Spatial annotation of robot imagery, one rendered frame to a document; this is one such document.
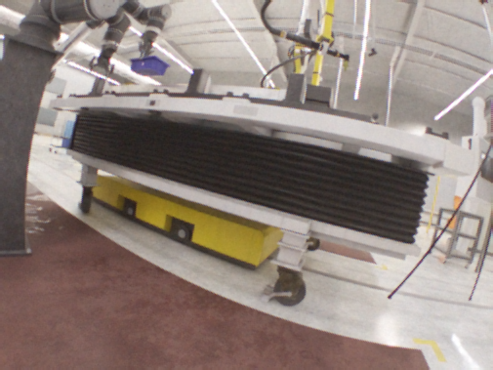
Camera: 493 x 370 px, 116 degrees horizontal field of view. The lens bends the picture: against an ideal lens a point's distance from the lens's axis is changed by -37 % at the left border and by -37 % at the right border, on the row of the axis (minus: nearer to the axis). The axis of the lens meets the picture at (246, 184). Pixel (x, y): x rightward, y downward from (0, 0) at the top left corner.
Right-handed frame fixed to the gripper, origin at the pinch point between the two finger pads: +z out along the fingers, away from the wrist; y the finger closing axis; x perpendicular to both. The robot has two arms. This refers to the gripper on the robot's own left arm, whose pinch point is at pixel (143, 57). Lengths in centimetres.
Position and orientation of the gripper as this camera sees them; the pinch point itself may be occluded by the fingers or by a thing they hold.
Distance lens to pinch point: 155.8
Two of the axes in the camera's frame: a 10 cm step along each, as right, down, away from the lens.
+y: 3.5, 0.3, 9.4
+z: -2.2, 9.7, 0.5
